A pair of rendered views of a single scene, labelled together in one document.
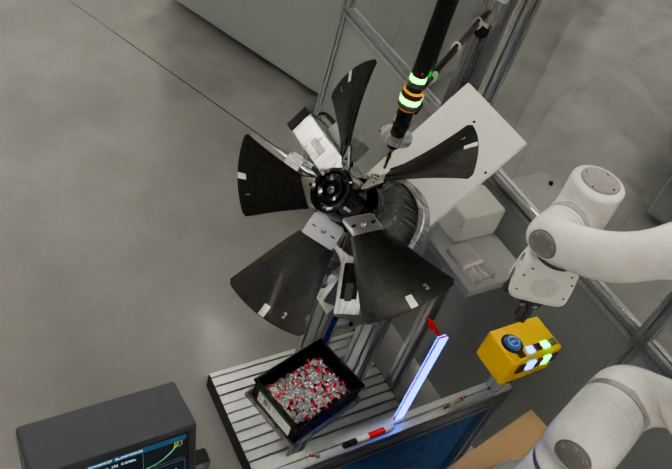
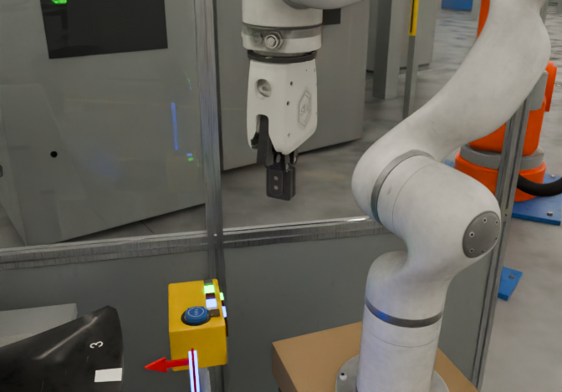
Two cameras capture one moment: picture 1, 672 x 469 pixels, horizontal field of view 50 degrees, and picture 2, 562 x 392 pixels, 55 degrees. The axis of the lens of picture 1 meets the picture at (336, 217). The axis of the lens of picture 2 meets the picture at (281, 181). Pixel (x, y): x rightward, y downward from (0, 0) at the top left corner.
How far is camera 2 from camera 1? 0.94 m
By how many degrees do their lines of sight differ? 54
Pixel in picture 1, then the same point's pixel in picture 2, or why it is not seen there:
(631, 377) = (395, 145)
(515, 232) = (19, 288)
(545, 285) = (303, 103)
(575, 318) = (150, 287)
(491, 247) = (17, 321)
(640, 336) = (214, 236)
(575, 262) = not seen: outside the picture
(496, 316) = not seen: hidden behind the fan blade
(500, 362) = (209, 342)
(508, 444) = (313, 380)
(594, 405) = (431, 179)
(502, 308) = not seen: hidden behind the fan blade
